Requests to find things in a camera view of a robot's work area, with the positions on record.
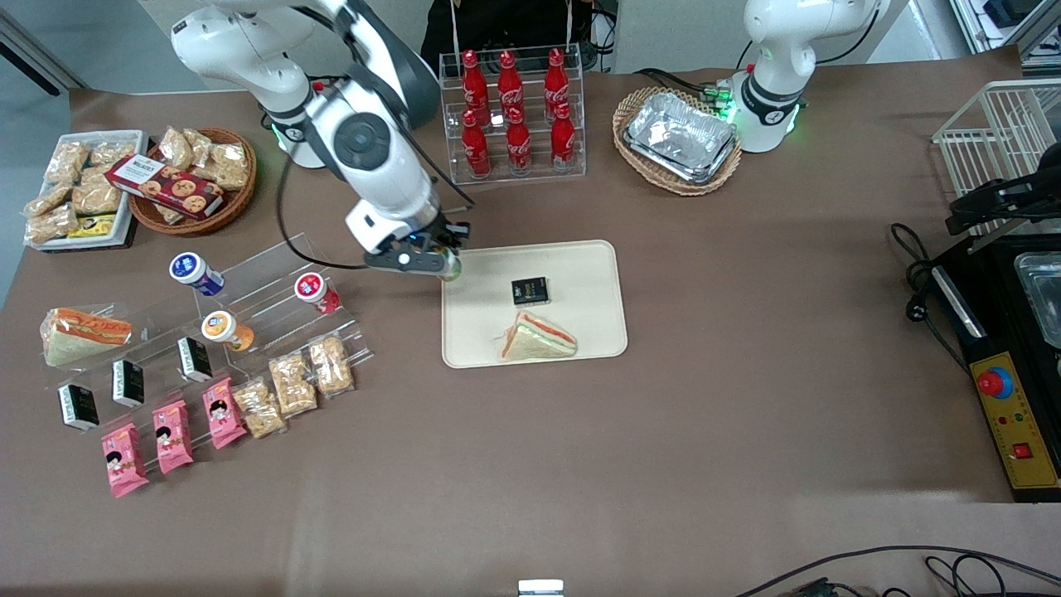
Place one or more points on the orange gum bottle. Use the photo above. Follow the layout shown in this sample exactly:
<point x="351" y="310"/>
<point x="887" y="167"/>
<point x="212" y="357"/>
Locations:
<point x="225" y="330"/>

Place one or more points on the stacked foil trays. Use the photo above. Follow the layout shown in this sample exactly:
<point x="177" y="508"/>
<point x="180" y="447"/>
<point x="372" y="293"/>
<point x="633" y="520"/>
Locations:
<point x="680" y="137"/>

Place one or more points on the brown wicker basket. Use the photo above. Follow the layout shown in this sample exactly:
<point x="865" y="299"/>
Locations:
<point x="232" y="207"/>

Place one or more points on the clear acrylic bottle rack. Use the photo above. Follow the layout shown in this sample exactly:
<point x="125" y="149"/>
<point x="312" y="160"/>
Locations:
<point x="514" y="179"/>

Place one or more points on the pink snack packet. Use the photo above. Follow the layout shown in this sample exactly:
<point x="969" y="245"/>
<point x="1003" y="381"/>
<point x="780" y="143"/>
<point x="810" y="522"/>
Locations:
<point x="172" y="437"/>
<point x="123" y="460"/>
<point x="222" y="413"/>

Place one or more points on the light wicker basket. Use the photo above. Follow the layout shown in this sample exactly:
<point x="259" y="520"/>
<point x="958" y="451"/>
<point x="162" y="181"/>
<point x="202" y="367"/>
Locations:
<point x="630" y="162"/>

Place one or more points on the wrapped triangle sandwich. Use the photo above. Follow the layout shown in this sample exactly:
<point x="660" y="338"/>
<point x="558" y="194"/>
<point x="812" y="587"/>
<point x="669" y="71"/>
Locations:
<point x="83" y="336"/>
<point x="535" y="340"/>

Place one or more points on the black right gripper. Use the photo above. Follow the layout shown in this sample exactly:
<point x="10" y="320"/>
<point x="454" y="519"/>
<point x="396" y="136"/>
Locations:
<point x="450" y="235"/>

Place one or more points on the clear container in machine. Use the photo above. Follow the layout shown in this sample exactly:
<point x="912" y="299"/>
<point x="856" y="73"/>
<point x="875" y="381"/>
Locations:
<point x="1046" y="294"/>

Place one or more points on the red cookie box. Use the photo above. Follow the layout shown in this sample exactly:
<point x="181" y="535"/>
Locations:
<point x="166" y="186"/>

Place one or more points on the blue gum bottle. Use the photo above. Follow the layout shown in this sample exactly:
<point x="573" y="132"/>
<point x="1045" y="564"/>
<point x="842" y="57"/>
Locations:
<point x="199" y="274"/>

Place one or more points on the metal frame shelf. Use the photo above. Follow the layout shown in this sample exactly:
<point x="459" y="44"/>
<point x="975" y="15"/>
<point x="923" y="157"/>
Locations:
<point x="1036" y="33"/>

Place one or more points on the green gum bottle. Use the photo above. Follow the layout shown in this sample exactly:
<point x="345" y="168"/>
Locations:
<point x="452" y="270"/>

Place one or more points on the yellow control panel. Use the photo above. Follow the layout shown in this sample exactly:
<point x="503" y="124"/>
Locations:
<point x="1015" y="431"/>

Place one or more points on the yellow snack packet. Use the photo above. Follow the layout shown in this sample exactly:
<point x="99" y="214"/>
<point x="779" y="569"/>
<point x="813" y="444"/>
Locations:
<point x="93" y="225"/>

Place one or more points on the beige plastic tray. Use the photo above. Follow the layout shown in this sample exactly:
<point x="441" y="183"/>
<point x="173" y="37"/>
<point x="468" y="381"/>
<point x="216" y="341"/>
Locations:
<point x="580" y="290"/>

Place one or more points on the red gum bottle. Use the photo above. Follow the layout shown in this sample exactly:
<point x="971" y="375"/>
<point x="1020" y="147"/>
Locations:
<point x="317" y="293"/>

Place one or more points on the red cola bottle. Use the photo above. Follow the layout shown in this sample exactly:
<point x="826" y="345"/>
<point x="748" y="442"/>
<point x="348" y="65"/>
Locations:
<point x="474" y="87"/>
<point x="555" y="81"/>
<point x="509" y="83"/>
<point x="476" y="149"/>
<point x="563" y="141"/>
<point x="519" y="145"/>

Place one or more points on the red emergency stop button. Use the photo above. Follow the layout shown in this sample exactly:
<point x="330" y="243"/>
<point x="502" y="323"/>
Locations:
<point x="994" y="382"/>

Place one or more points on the white rectangular snack tray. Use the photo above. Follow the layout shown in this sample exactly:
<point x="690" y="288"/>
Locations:
<point x="124" y="228"/>

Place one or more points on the small black white box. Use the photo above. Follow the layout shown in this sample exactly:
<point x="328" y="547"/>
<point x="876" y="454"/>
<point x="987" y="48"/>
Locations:
<point x="79" y="406"/>
<point x="128" y="383"/>
<point x="195" y="359"/>

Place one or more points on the black machine lever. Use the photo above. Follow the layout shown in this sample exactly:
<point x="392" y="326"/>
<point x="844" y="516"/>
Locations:
<point x="1003" y="199"/>

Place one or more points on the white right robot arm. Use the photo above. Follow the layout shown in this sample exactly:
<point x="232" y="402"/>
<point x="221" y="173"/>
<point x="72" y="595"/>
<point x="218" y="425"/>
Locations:
<point x="365" y="141"/>

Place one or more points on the black sealing machine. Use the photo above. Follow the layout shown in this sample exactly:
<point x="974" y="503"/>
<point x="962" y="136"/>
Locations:
<point x="1003" y="315"/>

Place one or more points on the small black box gold print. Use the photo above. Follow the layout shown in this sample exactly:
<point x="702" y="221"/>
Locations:
<point x="530" y="291"/>

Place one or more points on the clear acrylic stepped stand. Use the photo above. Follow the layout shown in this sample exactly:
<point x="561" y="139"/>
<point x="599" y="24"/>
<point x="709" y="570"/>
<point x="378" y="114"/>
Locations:
<point x="265" y="274"/>
<point x="157" y="332"/>

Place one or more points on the bagged puffed snack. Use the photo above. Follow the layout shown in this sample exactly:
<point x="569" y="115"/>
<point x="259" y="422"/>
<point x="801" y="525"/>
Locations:
<point x="199" y="145"/>
<point x="112" y="153"/>
<point x="51" y="224"/>
<point x="46" y="201"/>
<point x="176" y="148"/>
<point x="99" y="197"/>
<point x="225" y="166"/>
<point x="66" y="162"/>

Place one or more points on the clear-wrapped nut brittle pack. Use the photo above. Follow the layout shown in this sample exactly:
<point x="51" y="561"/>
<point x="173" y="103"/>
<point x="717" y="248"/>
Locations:
<point x="259" y="408"/>
<point x="331" y="365"/>
<point x="292" y="384"/>

